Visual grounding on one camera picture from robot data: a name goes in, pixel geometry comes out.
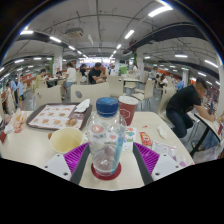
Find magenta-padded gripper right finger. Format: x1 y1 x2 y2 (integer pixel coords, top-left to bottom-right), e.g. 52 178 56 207
131 141 183 185

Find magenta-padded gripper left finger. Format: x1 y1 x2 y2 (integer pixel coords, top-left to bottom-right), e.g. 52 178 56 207
40 141 92 185

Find clear blue-capped water bottle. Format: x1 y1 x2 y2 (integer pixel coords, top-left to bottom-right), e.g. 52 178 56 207
86 96 128 178

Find clear plastic packet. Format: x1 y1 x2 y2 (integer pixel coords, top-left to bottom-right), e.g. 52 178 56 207
151 139 178 158

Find red sauce packet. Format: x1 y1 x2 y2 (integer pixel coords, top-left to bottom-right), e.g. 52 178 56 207
138 131 153 147
0 130 8 144

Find white wrapped wipe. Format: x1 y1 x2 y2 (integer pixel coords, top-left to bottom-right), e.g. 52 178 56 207
156 125 169 140

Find flat round red coaster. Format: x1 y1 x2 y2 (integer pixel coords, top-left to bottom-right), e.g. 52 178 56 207
90 162 122 182

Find brown food tray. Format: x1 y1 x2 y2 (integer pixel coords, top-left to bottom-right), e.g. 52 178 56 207
26 102 94 131

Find red paper cup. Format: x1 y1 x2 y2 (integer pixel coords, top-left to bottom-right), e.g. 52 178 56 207
118 95 139 127

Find crumpled white napkin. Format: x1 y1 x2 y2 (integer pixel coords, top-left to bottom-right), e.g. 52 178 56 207
73 98 92 114

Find neighbouring cream table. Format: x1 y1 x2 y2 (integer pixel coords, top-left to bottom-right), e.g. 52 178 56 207
194 111 224 158

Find cream chair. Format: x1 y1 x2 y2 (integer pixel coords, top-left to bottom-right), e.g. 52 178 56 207
70 82 111 108
34 84 64 109

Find person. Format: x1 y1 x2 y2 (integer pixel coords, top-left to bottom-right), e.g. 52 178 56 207
15 73 26 107
174 75 185 92
87 62 108 85
60 61 78 99
165 77 217 139
33 68 48 93

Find far cream chairs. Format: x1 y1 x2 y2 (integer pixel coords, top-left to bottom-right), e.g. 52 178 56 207
0 71 178 118

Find clear plastic food bag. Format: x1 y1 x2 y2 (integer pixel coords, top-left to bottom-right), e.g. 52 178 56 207
3 108 28 134

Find ceiling air conditioner unit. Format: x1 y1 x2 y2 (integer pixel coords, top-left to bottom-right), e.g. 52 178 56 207
64 27 84 38

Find ceiling lights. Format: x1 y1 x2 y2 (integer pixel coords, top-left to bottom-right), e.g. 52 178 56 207
0 4 221 79

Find cream mug with brown handle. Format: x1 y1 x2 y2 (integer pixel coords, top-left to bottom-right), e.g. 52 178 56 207
47 126 85 155

